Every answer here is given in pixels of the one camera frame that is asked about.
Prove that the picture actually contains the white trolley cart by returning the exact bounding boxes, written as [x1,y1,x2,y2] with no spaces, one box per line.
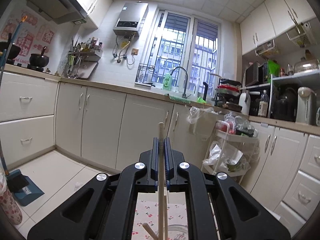
[201,127,259,183]

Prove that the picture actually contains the grey range hood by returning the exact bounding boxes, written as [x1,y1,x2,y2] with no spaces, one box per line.
[21,0,88,25]

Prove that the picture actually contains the beige cutting board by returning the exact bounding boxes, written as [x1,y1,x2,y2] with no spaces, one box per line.
[75,60,99,79]

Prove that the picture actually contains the long wooden chopstick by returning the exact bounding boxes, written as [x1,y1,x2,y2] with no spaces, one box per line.
[157,122,165,240]
[163,185,169,240]
[142,223,158,240]

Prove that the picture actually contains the clear glass jar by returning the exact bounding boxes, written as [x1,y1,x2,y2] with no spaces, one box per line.
[147,224,189,240]

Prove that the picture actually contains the green dish soap bottle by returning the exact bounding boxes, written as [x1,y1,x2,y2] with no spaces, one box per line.
[162,73,172,90]

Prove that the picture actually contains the plastic bottle with beige liquid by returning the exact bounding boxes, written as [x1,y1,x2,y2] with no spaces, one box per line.
[257,90,269,117]

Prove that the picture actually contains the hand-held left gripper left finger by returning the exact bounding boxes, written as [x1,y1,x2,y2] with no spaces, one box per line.
[27,137,160,240]

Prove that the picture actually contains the blue handled mop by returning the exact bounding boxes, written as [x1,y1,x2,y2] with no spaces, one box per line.
[0,16,28,178]

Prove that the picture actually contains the dark plastic bag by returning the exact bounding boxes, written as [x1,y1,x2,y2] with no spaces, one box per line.
[225,112,255,137]

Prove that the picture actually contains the floral bin with plastic bag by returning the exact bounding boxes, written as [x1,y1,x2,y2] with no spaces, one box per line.
[0,172,23,225]

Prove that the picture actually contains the black wok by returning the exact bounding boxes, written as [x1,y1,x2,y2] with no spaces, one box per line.
[0,34,22,64]
[29,46,50,68]

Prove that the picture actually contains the white electric thermos pot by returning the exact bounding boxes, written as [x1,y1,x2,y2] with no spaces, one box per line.
[296,87,317,125]

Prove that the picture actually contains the black wire sill rack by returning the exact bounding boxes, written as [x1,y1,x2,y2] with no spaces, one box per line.
[135,64,155,85]

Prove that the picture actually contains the cream wall cabinets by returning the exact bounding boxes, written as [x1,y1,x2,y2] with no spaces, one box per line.
[239,0,318,55]
[74,0,113,29]

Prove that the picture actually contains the white hanging bin with bag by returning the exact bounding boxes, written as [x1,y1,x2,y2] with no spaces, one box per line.
[189,106,218,140]

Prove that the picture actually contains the black rice cooker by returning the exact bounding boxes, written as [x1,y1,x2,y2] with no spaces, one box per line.
[274,87,298,122]

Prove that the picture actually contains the cherry print tablecloth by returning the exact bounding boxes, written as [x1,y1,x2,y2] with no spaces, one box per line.
[132,197,218,240]

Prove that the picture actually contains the dark cooking pot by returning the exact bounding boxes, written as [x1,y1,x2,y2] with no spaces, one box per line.
[215,95,243,112]

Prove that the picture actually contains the red pan lid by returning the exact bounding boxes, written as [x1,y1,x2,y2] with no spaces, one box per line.
[216,85,240,97]

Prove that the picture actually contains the pink wall stickers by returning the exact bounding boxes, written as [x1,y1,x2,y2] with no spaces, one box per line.
[0,10,54,58]

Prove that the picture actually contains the barred kitchen window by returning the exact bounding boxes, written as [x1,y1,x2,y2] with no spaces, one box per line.
[144,7,222,100]

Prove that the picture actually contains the clear dome lid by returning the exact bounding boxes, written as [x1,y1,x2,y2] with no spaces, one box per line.
[294,57,320,73]

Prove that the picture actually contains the wall utensil and spice rack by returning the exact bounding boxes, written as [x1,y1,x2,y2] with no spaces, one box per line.
[66,37,103,79]

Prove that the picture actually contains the silver gas water heater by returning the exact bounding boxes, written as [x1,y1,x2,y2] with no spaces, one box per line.
[113,2,149,37]

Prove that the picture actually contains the white plastic bag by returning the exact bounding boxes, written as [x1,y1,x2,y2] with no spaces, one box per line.
[202,141,244,167]

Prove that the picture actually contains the blue dustpan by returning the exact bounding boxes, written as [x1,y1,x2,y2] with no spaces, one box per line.
[9,169,45,207]

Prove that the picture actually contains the wire hanging basket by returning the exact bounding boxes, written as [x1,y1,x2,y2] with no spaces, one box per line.
[255,40,280,57]
[286,21,316,48]

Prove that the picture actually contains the white jug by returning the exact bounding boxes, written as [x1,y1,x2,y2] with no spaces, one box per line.
[238,91,251,115]

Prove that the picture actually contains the cream base kitchen cabinets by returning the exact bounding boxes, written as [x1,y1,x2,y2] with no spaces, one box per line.
[0,70,320,230]

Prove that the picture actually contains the black frying pan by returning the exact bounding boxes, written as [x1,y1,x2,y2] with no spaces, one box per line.
[210,74,242,87]

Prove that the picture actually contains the water heater hoses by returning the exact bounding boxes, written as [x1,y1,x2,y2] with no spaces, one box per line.
[112,35,137,65]

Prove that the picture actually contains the red container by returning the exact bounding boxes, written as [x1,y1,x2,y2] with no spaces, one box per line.
[216,120,237,134]

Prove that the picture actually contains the black microwave oven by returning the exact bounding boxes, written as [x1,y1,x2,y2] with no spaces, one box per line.
[244,61,269,87]

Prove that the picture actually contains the bright green bag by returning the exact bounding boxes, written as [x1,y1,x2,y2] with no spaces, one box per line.
[267,60,280,78]

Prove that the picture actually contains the white counter shelf rack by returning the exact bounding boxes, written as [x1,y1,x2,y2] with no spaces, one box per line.
[246,69,320,127]

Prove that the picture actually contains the steel kitchen faucet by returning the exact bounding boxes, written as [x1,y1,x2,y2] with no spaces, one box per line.
[170,66,192,99]

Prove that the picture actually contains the green dishcloth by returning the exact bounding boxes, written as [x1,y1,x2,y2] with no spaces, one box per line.
[165,94,192,103]

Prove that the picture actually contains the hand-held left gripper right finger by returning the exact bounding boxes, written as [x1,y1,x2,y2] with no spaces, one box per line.
[164,137,292,240]

